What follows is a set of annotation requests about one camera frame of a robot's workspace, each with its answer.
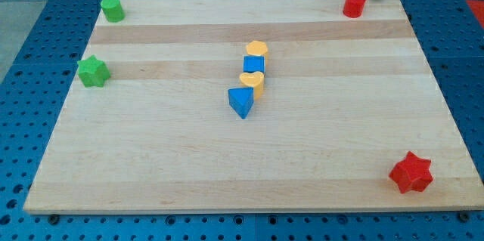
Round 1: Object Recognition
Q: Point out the red cylinder block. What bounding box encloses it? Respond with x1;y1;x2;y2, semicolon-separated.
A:
343;0;366;18

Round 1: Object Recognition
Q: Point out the yellow hexagon block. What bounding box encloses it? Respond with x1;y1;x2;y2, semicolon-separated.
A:
246;40;268;58

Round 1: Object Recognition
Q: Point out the blue triangle block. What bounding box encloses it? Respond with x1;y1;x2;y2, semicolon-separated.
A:
228;87;254;119

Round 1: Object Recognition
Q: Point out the wooden board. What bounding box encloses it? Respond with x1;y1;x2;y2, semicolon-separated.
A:
23;0;483;215

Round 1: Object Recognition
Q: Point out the yellow heart block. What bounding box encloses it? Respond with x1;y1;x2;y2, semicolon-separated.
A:
239;71;265;100

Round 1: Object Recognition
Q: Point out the blue cube block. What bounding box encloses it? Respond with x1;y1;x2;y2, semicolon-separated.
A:
243;55;265;73

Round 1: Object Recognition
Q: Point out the green star block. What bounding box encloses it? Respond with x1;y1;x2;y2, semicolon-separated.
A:
77;55;110;88

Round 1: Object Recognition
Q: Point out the green cylinder block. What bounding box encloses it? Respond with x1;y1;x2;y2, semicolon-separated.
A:
101;0;125;23

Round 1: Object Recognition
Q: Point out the red star block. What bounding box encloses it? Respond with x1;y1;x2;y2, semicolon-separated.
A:
389;151;433;193

